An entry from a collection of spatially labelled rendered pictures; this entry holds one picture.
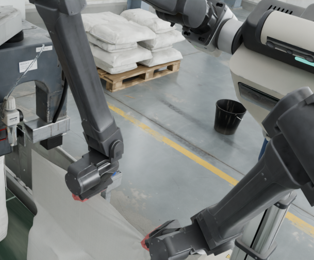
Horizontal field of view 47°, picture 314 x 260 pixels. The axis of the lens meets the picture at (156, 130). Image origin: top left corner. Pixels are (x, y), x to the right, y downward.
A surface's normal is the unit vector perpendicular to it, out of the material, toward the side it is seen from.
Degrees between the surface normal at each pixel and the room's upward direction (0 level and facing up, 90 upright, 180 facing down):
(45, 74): 90
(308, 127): 66
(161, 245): 80
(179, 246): 28
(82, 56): 87
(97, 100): 85
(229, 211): 103
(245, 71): 40
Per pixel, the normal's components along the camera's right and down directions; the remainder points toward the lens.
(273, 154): -0.91, 0.28
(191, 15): 0.77, 0.37
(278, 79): -0.31, -0.46
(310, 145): -0.72, 0.01
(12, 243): 0.15, -0.84
